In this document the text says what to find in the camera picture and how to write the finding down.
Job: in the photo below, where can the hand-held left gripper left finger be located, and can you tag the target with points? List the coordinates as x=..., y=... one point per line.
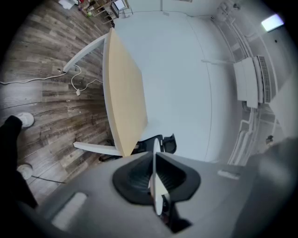
x=97, y=197

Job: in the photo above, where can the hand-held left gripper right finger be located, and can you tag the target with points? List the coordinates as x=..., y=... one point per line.
x=209, y=186

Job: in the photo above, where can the white plate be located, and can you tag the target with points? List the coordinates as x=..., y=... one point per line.
x=158, y=200

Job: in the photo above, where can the wooden table with white legs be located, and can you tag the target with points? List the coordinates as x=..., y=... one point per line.
x=125, y=93

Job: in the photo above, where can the black office chair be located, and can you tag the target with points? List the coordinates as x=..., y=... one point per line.
x=170, y=145

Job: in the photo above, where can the white pipe bundle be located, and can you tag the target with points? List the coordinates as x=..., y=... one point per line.
x=246, y=139

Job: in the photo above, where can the person's black trouser leg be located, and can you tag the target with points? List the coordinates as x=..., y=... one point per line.
x=10, y=130
x=21, y=193

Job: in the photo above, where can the white shoe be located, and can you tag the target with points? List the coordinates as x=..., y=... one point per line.
x=26, y=119
x=25, y=170

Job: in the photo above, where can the white power adapter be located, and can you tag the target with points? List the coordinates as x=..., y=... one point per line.
x=78, y=92

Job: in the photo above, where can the white air conditioner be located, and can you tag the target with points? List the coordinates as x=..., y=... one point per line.
x=249, y=81

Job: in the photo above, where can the rectangular ceiling light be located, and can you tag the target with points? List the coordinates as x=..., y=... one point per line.
x=272, y=22

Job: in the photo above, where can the wooden shelf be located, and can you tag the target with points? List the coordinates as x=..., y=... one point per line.
x=102, y=10

